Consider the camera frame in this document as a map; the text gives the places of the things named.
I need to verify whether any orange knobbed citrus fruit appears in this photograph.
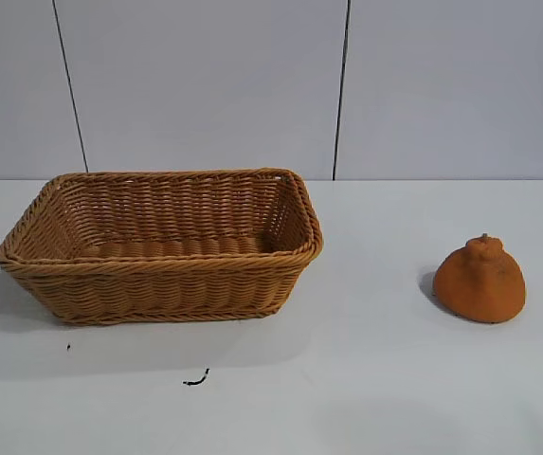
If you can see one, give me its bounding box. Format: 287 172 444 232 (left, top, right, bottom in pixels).
432 232 527 325

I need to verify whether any woven wicker rectangular basket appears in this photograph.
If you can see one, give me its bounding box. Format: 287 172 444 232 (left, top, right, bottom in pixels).
0 166 325 327

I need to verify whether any small black curled scrap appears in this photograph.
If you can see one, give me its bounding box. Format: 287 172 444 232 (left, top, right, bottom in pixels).
182 368 211 386

